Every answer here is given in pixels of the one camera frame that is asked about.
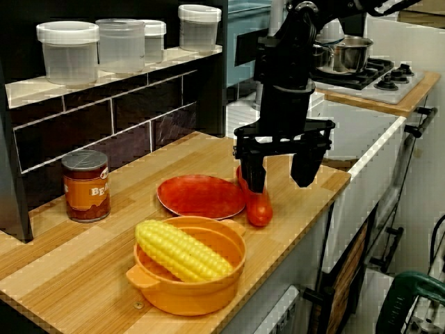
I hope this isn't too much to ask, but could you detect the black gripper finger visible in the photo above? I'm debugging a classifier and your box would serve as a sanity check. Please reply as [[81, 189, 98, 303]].
[[237, 154, 268, 194], [290, 137, 324, 189]]

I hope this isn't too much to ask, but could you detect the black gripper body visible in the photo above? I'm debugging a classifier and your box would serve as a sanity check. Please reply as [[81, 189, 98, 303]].
[[233, 83, 337, 160]]

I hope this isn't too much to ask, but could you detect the red toy sausage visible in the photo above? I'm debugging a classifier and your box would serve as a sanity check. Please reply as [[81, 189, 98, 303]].
[[236, 166, 274, 228]]

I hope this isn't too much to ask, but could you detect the red round plate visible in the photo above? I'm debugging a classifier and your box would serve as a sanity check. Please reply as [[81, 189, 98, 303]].
[[156, 175, 247, 221]]

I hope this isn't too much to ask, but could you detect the white toy sink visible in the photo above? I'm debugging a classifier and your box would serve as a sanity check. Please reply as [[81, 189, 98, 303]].
[[225, 88, 407, 216]]

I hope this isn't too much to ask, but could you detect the blue-grey plastic bin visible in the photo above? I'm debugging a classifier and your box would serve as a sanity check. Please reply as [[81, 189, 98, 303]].
[[225, 0, 279, 90]]

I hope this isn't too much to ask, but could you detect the white toy kitchen cabinet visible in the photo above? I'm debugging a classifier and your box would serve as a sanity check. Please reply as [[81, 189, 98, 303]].
[[222, 205, 334, 334]]

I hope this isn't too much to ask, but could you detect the steel cooking pot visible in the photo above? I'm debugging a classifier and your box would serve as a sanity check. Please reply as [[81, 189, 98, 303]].
[[312, 34, 375, 74]]

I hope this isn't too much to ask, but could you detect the black toy stove top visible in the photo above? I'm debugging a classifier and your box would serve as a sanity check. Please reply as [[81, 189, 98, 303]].
[[311, 57, 426, 104]]

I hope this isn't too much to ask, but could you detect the yellow toy corn cob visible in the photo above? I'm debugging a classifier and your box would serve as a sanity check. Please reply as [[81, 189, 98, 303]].
[[134, 219, 234, 283]]

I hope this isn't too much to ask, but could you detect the white lidded plastic jar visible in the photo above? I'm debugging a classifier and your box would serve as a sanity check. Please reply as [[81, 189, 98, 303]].
[[36, 21, 100, 86], [178, 4, 223, 53]]

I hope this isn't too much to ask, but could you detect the orange plastic pot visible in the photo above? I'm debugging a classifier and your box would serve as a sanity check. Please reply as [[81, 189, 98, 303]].
[[125, 215, 248, 317]]

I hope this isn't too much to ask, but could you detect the grey dispenser panel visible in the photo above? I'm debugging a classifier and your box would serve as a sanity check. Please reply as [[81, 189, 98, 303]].
[[264, 285, 302, 334]]

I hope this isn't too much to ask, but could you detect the white lidded jar printed label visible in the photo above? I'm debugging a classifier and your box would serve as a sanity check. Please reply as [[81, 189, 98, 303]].
[[143, 19, 167, 64]]

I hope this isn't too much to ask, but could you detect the toy beans can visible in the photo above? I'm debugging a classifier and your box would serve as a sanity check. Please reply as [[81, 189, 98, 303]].
[[61, 149, 112, 223]]

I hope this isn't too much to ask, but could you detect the green clamp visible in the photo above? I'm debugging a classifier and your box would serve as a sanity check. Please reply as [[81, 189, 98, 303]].
[[375, 271, 445, 334]]

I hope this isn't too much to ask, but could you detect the dark tiled backsplash shelf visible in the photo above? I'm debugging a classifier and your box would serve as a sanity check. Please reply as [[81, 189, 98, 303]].
[[0, 0, 227, 244]]

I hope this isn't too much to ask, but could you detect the clear plastic jar printed label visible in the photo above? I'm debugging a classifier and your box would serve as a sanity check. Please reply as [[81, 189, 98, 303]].
[[95, 19, 146, 74]]

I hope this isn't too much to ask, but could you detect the black cabinet handle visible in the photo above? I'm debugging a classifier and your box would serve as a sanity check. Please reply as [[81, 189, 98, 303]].
[[404, 106, 438, 138], [370, 226, 404, 272], [302, 271, 335, 334]]

